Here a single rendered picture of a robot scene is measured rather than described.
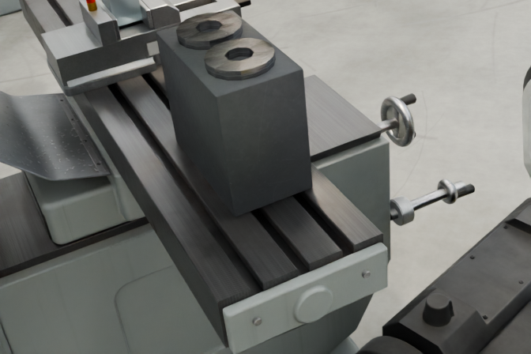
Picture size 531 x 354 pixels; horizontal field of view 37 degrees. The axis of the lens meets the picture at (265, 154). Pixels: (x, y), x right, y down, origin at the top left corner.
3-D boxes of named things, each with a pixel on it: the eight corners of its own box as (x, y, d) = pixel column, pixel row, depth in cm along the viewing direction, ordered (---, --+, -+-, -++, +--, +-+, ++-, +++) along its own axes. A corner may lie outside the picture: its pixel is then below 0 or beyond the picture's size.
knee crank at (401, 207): (464, 185, 178) (465, 163, 175) (480, 198, 174) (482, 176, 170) (381, 219, 172) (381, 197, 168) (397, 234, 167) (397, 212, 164)
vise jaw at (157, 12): (158, -1, 150) (154, -21, 148) (181, 22, 141) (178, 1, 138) (128, 7, 148) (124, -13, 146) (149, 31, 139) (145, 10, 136)
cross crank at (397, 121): (398, 126, 184) (398, 81, 178) (429, 149, 175) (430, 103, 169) (340, 148, 179) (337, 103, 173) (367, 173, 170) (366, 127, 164)
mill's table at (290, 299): (114, -13, 197) (107, -43, 192) (395, 288, 102) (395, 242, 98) (21, 13, 190) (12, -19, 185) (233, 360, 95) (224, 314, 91)
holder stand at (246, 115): (246, 117, 125) (231, 0, 114) (314, 188, 109) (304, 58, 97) (175, 141, 122) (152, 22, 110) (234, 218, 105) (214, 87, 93)
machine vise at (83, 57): (217, 14, 159) (210, -38, 152) (249, 41, 147) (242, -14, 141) (47, 64, 148) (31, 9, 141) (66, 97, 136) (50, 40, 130)
